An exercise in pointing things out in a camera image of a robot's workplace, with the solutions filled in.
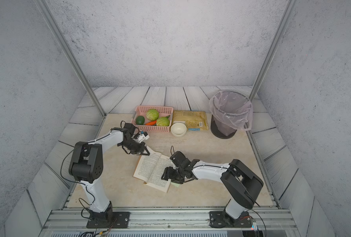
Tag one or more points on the right aluminium corner post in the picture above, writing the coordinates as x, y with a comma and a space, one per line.
273, 47

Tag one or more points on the brown paperback book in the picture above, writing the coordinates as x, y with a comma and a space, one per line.
151, 168

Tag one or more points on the left aluminium corner post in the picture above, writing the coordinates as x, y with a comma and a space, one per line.
53, 26

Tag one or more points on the green cabbage front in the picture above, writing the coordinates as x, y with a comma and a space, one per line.
163, 121

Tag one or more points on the orange carrot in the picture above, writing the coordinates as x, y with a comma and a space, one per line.
151, 123

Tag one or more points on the black mesh trash bin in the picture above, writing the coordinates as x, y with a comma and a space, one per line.
221, 130

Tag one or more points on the cream ceramic bowl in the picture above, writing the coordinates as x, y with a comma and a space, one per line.
178, 129

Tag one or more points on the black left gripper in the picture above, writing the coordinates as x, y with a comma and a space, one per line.
142, 145

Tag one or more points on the yellow paper food bag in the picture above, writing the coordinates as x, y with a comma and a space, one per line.
193, 120

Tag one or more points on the pink plastic basket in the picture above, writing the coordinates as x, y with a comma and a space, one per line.
163, 112

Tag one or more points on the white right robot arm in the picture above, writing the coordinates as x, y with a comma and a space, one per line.
243, 184

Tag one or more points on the aluminium front rail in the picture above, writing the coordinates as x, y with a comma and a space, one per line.
265, 219

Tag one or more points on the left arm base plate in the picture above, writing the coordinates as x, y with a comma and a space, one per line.
113, 220

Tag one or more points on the aluminium corner post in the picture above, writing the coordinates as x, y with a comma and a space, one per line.
273, 47
53, 26

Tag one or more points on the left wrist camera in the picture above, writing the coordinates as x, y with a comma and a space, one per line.
141, 136

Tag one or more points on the green cabbage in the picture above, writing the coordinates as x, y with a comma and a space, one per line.
163, 121
152, 114

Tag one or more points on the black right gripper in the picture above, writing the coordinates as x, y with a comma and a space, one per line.
167, 174

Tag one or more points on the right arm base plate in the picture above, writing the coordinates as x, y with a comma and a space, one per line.
220, 219

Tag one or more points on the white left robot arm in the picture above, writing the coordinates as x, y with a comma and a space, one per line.
86, 164

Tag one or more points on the green sticky note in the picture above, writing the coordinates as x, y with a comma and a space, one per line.
175, 184

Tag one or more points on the green cabbage back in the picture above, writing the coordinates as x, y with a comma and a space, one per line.
152, 114

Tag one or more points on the dark green avocado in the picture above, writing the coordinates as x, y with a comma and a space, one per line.
140, 120

